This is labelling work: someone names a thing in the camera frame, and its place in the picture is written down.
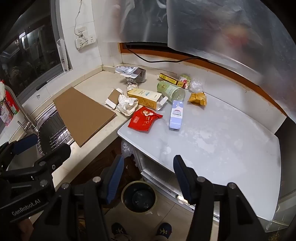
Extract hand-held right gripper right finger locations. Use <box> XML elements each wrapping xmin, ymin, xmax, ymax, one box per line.
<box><xmin>173</xmin><ymin>155</ymin><xmax>266</xmax><ymax>241</ymax></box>

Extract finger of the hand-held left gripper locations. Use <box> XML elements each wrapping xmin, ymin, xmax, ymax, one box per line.
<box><xmin>0</xmin><ymin>134</ymin><xmax>38</xmax><ymax>160</ymax></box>
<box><xmin>30</xmin><ymin>144</ymin><xmax>72</xmax><ymax>174</ymax></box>

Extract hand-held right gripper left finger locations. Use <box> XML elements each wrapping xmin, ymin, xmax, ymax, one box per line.
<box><xmin>31</xmin><ymin>155</ymin><xmax>125</xmax><ymax>241</ymax></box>

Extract round trash bin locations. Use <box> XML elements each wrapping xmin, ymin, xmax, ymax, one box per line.
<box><xmin>121</xmin><ymin>181</ymin><xmax>158</xmax><ymax>212</ymax></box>

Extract lavender box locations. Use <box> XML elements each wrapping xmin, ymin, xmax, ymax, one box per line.
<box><xmin>169</xmin><ymin>100</ymin><xmax>185</xmax><ymax>130</ymax></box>

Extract yellow snack packet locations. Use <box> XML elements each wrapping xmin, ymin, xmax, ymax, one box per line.
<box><xmin>187</xmin><ymin>92</ymin><xmax>207</xmax><ymax>106</ymax></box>

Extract green white tomato packet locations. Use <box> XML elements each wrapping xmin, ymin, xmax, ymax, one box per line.
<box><xmin>179</xmin><ymin>74</ymin><xmax>191</xmax><ymax>90</ymax></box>

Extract stainless steel sink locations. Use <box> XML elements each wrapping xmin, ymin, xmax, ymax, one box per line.
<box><xmin>30</xmin><ymin>104</ymin><xmax>77</xmax><ymax>158</ymax></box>

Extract clear plastic wrap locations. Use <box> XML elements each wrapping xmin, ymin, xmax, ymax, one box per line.
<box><xmin>121</xmin><ymin>139</ymin><xmax>139</xmax><ymax>167</ymax></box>

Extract metal faucet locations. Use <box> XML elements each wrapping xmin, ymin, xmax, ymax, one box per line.
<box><xmin>5</xmin><ymin>85</ymin><xmax>37</xmax><ymax>133</ymax></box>

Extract red label bottle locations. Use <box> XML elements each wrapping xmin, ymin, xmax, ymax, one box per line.
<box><xmin>0</xmin><ymin>80</ymin><xmax>19</xmax><ymax>127</ymax></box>

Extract brown cardboard sheet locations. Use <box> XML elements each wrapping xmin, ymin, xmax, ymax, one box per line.
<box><xmin>53</xmin><ymin>87</ymin><xmax>117</xmax><ymax>148</ymax></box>

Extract dark blue shoe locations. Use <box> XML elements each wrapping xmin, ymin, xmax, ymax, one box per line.
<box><xmin>111</xmin><ymin>222</ymin><xmax>127</xmax><ymax>241</ymax></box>
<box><xmin>156</xmin><ymin>222</ymin><xmax>173</xmax><ymax>239</ymax></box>

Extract red snack packet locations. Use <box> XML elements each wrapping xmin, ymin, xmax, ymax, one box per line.
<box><xmin>128</xmin><ymin>107</ymin><xmax>163</xmax><ymax>132</ymax></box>

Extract crumpled white paper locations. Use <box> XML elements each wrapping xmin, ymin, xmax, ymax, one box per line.
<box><xmin>116</xmin><ymin>94</ymin><xmax>139</xmax><ymax>116</ymax></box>

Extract small brown white box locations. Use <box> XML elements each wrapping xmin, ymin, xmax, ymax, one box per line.
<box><xmin>105</xmin><ymin>89</ymin><xmax>124</xmax><ymax>110</ymax></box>

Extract dark window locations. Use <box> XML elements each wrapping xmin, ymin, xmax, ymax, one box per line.
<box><xmin>0</xmin><ymin>14</ymin><xmax>73</xmax><ymax>93</ymax></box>

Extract cream yellow carton box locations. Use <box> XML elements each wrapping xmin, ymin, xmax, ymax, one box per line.
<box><xmin>127</xmin><ymin>88</ymin><xmax>168</xmax><ymax>111</ymax></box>

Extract green jar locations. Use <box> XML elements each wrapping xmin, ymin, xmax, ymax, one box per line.
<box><xmin>157</xmin><ymin>80</ymin><xmax>186</xmax><ymax>102</ymax></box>

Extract clear plastic bag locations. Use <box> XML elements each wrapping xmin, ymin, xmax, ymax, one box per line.
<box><xmin>189</xmin><ymin>79</ymin><xmax>205</xmax><ymax>93</ymax></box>

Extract white booklet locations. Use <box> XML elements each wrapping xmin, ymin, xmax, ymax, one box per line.
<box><xmin>57</xmin><ymin>38</ymin><xmax>70</xmax><ymax>73</ymax></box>

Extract yellow slim box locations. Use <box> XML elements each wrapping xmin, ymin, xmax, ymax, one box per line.
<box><xmin>159</xmin><ymin>73</ymin><xmax>183</xmax><ymax>86</ymax></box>

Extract torn silver box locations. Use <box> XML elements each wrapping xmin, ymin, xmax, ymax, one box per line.
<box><xmin>115</xmin><ymin>66</ymin><xmax>147</xmax><ymax>82</ymax></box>

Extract orange wooden trim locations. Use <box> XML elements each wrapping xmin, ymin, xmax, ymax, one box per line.
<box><xmin>119</xmin><ymin>42</ymin><xmax>287</xmax><ymax>116</ymax></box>

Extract translucent plastic sheet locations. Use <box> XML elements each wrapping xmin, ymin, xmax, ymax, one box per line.
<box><xmin>116</xmin><ymin>0</ymin><xmax>294</xmax><ymax>109</ymax></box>

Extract white wall socket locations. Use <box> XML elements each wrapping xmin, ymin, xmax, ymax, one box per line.
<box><xmin>74</xmin><ymin>26</ymin><xmax>96</xmax><ymax>52</ymax></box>

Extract black cable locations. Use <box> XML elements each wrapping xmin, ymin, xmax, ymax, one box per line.
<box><xmin>126</xmin><ymin>45</ymin><xmax>208</xmax><ymax>63</ymax></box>

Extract white cable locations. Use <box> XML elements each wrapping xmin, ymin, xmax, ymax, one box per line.
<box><xmin>73</xmin><ymin>0</ymin><xmax>85</xmax><ymax>37</ymax></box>

